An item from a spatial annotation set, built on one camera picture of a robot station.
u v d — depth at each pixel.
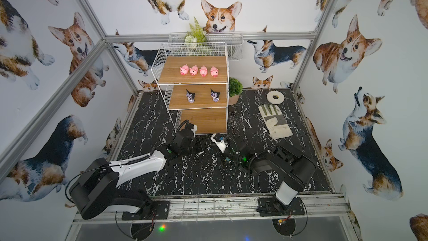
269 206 0.74
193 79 0.70
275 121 1.04
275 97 1.17
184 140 0.65
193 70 0.70
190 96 0.79
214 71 0.69
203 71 0.69
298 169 0.47
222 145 0.76
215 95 0.78
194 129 0.81
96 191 0.42
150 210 0.68
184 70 0.70
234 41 0.93
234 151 0.69
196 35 0.82
